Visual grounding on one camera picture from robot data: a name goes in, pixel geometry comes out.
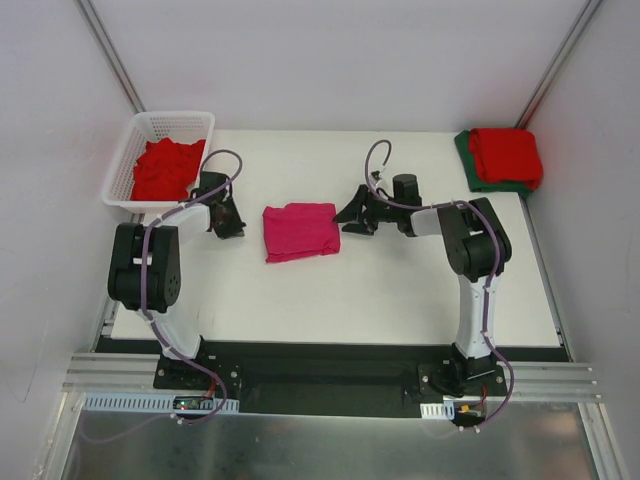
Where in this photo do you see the folded green t shirt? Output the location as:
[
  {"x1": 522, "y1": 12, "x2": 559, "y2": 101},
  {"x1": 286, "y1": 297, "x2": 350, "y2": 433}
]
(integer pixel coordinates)
[{"x1": 454, "y1": 130, "x2": 533, "y2": 199}]

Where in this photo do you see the left white slotted cable duct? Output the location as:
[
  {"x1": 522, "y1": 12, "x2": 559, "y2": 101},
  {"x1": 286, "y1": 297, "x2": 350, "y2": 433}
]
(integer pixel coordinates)
[{"x1": 84, "y1": 393, "x2": 240, "y2": 415}]

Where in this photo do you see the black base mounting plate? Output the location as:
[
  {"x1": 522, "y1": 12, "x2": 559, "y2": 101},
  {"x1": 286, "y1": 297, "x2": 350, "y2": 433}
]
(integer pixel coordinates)
[{"x1": 152, "y1": 339, "x2": 516, "y2": 416}]

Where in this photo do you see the aluminium frame rail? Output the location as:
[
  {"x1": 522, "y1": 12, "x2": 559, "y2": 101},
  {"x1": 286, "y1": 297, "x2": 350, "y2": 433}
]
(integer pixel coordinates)
[{"x1": 62, "y1": 352, "x2": 158, "y2": 393}]

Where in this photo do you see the pink t shirt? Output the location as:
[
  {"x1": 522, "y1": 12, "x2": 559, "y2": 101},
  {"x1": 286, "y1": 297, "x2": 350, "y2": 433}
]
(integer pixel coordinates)
[{"x1": 262, "y1": 203, "x2": 341, "y2": 264}]

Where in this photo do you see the white plastic laundry basket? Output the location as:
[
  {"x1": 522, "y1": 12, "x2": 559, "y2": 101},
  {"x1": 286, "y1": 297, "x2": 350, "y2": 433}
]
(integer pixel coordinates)
[{"x1": 102, "y1": 111, "x2": 215, "y2": 213}]

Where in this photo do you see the folded red t shirt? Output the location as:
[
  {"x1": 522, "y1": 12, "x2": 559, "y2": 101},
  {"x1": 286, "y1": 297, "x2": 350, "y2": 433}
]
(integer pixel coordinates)
[{"x1": 469, "y1": 128, "x2": 543, "y2": 190}]

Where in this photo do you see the white slotted cable duct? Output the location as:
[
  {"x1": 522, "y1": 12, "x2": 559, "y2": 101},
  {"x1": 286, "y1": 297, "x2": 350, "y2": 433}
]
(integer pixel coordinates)
[
  {"x1": 84, "y1": 393, "x2": 240, "y2": 415},
  {"x1": 420, "y1": 401, "x2": 455, "y2": 421}
]

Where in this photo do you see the crumpled red t shirt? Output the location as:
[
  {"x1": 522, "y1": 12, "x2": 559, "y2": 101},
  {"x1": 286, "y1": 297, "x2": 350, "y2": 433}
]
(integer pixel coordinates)
[{"x1": 130, "y1": 138, "x2": 205, "y2": 201}]

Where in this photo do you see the right white slotted cable duct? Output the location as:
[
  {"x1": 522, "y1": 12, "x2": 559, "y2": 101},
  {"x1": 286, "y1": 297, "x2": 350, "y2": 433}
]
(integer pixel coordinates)
[{"x1": 420, "y1": 401, "x2": 455, "y2": 421}]

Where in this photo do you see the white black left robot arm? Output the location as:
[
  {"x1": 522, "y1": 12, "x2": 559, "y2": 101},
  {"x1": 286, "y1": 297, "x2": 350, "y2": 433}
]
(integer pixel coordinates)
[{"x1": 107, "y1": 172, "x2": 246, "y2": 389}]

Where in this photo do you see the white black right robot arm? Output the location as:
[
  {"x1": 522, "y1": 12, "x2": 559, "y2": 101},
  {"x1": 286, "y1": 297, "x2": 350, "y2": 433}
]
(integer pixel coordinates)
[{"x1": 333, "y1": 171, "x2": 512, "y2": 398}]

